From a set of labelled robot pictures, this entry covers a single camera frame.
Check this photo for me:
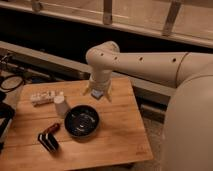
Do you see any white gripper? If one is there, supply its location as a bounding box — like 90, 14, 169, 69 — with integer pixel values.
83, 73, 112, 102

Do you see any white ceramic cup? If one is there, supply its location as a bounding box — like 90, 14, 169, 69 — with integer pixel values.
54, 95, 70, 118

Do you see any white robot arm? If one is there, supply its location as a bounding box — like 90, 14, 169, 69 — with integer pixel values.
85, 41, 213, 171

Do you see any black bowl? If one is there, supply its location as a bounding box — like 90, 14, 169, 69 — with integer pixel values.
64, 105, 100, 137

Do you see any wooden table board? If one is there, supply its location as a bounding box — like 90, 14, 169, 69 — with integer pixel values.
0, 77, 154, 171

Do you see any red brown marker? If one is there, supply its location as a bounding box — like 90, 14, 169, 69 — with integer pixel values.
43, 123, 60, 134

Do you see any black equipment at left edge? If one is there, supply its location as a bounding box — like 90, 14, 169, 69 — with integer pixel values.
0, 90, 15, 152

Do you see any black cable loop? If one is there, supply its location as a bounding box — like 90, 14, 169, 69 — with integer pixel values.
0, 74, 25, 93

